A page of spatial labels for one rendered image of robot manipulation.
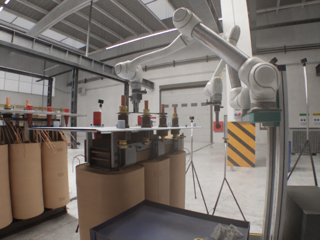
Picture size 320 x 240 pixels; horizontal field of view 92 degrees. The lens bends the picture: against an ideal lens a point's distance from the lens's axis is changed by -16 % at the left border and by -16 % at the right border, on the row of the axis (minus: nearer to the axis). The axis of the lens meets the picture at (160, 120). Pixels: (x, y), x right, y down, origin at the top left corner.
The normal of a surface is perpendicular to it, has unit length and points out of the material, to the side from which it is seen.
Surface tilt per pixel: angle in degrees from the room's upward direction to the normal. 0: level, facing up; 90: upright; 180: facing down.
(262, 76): 94
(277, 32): 90
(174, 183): 90
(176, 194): 90
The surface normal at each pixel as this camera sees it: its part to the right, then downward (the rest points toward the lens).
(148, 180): 0.14, -0.03
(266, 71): -0.40, 0.06
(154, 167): 0.43, -0.03
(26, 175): 0.74, -0.02
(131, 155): 0.88, -0.01
